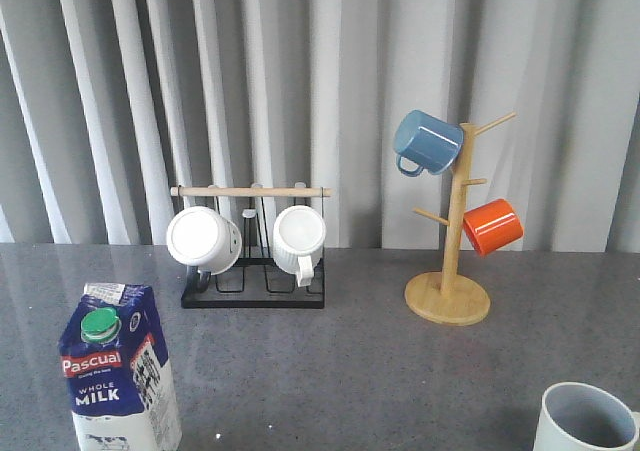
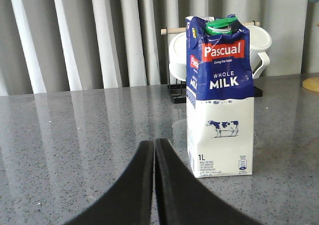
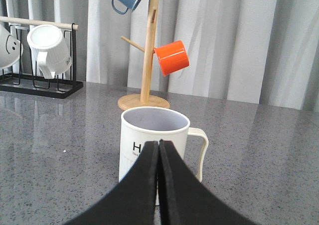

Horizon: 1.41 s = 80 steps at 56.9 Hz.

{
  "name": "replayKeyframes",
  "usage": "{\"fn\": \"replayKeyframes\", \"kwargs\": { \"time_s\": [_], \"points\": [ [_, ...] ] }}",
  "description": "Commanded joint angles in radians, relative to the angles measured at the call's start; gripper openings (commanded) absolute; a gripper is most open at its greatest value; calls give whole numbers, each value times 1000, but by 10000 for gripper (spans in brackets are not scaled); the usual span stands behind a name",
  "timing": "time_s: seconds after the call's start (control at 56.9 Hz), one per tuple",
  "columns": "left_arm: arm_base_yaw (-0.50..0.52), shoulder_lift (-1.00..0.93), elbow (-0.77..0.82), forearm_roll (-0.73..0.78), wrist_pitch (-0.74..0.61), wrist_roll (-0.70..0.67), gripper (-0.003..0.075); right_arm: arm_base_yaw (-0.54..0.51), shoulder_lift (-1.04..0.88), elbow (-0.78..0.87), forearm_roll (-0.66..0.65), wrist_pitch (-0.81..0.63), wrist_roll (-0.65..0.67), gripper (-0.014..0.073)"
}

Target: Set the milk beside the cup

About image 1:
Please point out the white smiley face mug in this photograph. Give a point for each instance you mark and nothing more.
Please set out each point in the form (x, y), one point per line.
(206, 242)

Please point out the white ribbed mug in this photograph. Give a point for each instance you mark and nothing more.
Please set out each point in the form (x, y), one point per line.
(299, 235)

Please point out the blue white milk carton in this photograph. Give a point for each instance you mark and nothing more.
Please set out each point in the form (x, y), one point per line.
(118, 372)

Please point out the wooden mug tree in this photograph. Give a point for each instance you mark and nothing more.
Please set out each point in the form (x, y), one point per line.
(445, 297)

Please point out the orange enamel mug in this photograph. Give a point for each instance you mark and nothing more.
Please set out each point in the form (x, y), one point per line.
(492, 226)

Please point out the blue enamel mug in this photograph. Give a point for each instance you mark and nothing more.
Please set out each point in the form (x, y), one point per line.
(423, 142)

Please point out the grey white curtain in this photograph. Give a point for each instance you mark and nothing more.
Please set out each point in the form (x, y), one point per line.
(107, 104)

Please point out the black wire mug rack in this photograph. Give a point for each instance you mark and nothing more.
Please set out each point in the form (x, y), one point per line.
(255, 281)

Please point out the white HOME mug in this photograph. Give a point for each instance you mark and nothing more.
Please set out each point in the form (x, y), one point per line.
(579, 416)

